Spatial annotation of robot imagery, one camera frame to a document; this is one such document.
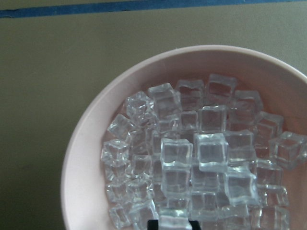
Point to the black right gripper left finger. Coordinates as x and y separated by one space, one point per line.
152 224

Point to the pile of clear ice cubes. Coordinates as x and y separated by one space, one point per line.
205 147

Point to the pink plastic bowl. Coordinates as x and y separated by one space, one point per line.
282 87

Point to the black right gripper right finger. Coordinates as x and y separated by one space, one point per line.
195 225

